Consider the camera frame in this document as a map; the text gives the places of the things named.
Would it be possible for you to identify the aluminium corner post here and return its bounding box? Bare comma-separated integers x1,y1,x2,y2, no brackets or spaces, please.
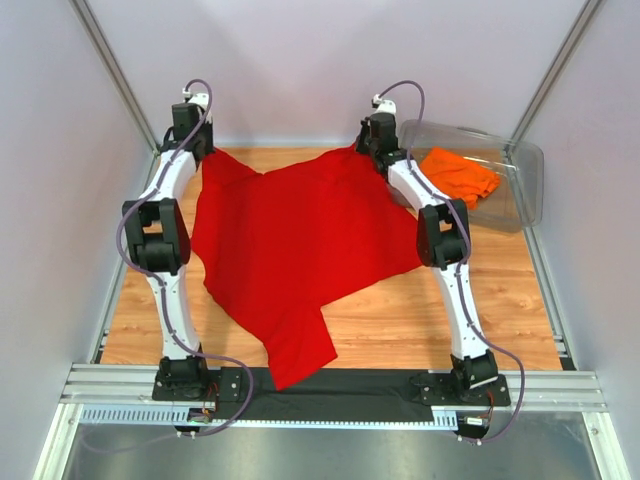
511,0,606,143
69,0,159,151

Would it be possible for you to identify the right aluminium corner post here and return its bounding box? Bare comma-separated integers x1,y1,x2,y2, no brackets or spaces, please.
511,0,606,143

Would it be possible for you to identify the left aluminium corner post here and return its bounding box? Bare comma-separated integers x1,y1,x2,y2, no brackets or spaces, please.
69,0,159,151

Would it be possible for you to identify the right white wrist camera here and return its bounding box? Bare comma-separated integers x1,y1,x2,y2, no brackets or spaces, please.
371,95,397,115

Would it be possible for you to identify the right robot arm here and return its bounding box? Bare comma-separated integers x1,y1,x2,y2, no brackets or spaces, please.
356,111,499,404

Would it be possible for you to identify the clear plastic bin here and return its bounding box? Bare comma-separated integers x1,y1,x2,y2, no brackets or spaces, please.
398,120,544,232

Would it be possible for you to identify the orange t shirt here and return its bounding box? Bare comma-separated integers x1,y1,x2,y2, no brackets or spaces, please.
420,147,501,210

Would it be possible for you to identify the red t shirt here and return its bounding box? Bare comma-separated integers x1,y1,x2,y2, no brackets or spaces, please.
191,146,420,390

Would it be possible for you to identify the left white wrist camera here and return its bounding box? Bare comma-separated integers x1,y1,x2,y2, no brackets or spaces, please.
182,88,209,109

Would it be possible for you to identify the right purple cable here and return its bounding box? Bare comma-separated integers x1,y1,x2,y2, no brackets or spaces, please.
374,79,526,446

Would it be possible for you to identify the aluminium front rail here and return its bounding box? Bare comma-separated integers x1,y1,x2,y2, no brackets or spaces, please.
60,364,606,412

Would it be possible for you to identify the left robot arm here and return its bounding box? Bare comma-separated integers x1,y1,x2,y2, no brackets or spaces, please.
118,94,214,401

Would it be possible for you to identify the slotted cable duct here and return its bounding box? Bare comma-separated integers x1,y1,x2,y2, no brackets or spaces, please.
79,405,459,429

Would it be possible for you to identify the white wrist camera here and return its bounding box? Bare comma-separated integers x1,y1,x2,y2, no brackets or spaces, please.
182,88,209,109
371,95,397,115

